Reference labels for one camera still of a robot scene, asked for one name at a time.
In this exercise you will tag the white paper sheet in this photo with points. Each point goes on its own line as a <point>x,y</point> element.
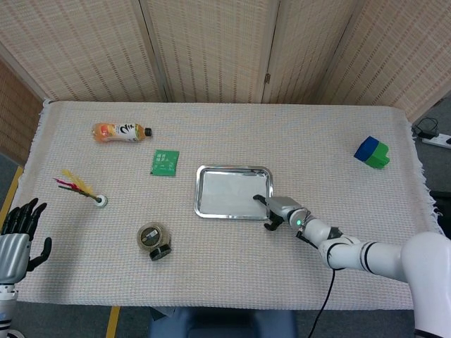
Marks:
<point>229,193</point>

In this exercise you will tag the glass jar black lid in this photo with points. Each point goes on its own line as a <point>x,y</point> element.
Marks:
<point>151,237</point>

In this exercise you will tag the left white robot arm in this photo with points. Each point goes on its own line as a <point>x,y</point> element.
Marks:
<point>6,310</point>

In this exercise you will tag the orange drink bottle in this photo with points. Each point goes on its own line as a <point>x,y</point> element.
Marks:
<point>120,132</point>

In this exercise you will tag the metal screen hinge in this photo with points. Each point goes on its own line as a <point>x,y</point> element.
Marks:
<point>267,78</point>

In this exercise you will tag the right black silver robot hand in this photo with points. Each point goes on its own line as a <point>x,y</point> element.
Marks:
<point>282,207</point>

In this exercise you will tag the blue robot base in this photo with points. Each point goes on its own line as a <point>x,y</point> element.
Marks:
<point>225,324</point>

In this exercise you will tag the white power strip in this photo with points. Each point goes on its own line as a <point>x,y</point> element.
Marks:
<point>437,141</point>

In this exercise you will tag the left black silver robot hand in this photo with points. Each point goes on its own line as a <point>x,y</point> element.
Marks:
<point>12,253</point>

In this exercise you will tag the blue and green block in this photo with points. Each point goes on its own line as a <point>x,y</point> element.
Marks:
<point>371,152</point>

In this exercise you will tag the silver metal tray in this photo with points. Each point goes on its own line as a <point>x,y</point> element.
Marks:
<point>198,197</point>

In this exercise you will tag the feather shuttlecock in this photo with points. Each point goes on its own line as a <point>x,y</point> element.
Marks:
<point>82,188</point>

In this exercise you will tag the green paper packet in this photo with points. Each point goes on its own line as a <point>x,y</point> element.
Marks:
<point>164,163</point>

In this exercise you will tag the woven folding screen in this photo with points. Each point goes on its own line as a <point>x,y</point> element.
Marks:
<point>211,49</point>

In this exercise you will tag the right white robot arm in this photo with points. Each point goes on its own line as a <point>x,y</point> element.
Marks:
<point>380,255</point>

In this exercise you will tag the white woven tablecloth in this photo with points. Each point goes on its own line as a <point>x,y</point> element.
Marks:
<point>211,274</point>

